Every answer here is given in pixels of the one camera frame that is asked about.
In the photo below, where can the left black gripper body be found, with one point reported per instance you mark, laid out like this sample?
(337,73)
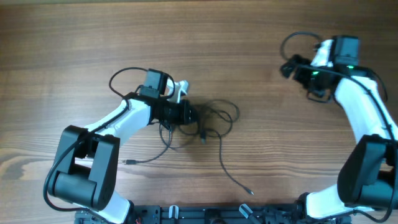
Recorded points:
(172,112)

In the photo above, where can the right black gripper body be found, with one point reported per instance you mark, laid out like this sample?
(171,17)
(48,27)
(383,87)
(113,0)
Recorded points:
(311,79)

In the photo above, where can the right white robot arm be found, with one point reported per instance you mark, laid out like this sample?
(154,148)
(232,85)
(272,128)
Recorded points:
(367,182)

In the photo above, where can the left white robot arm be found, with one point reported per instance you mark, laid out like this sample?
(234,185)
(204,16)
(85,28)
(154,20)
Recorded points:
(83,175)

